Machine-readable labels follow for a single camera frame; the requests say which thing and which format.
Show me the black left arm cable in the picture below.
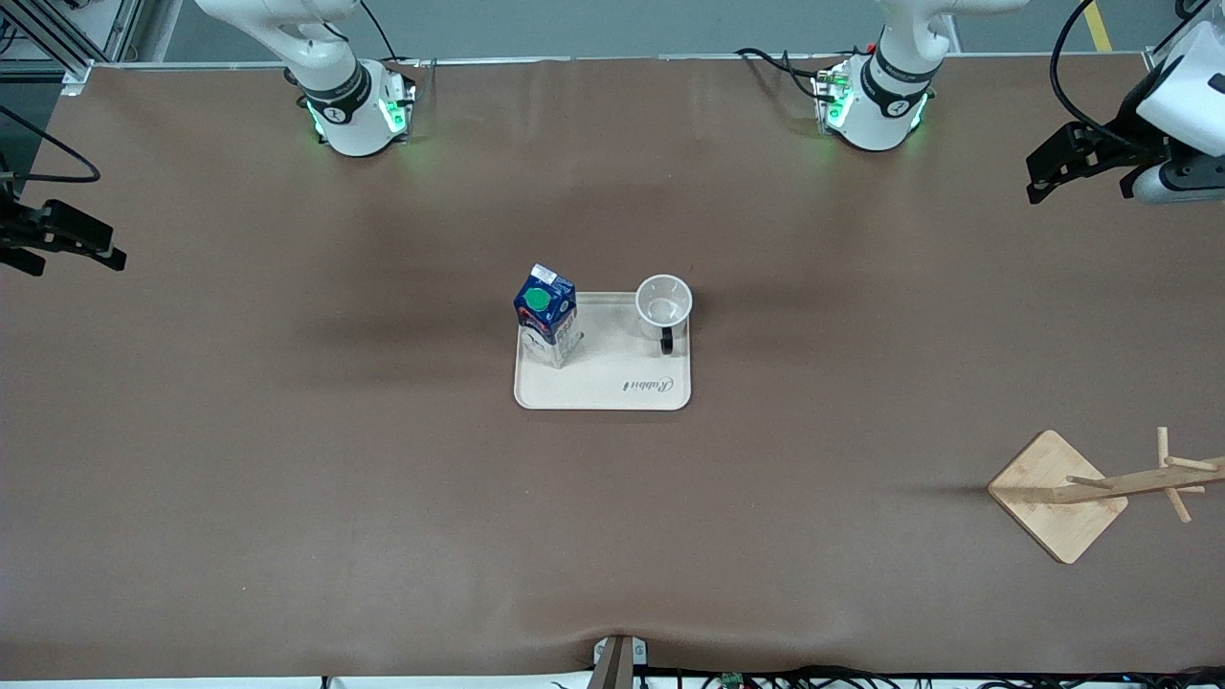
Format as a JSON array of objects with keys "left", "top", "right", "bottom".
[{"left": 1051, "top": 0, "right": 1225, "bottom": 154}]

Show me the aluminium frame profile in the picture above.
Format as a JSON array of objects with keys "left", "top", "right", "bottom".
[
  {"left": 1144, "top": 0, "right": 1225, "bottom": 76},
  {"left": 0, "top": 0, "right": 183, "bottom": 97}
]

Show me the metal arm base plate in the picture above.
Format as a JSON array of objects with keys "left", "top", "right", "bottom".
[
  {"left": 812, "top": 65, "right": 851, "bottom": 130},
  {"left": 381, "top": 59, "right": 419, "bottom": 144}
]

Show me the black base cable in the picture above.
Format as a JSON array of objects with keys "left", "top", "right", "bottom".
[
  {"left": 735, "top": 43, "right": 843, "bottom": 101},
  {"left": 359, "top": 0, "right": 422, "bottom": 70}
]

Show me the beige tray with bear print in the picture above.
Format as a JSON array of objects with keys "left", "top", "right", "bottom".
[{"left": 514, "top": 292, "right": 692, "bottom": 411}]

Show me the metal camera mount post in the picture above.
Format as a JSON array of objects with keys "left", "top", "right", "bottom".
[{"left": 591, "top": 634, "right": 649, "bottom": 689}]

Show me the blue milk carton green cap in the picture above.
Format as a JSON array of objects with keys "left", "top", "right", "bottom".
[{"left": 513, "top": 263, "right": 583, "bottom": 370}]

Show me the wooden mug tree stand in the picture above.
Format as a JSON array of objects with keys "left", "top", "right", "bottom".
[{"left": 988, "top": 427, "right": 1225, "bottom": 566}]

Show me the white smiley cup black handle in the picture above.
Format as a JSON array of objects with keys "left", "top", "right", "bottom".
[{"left": 635, "top": 274, "right": 694, "bottom": 357}]

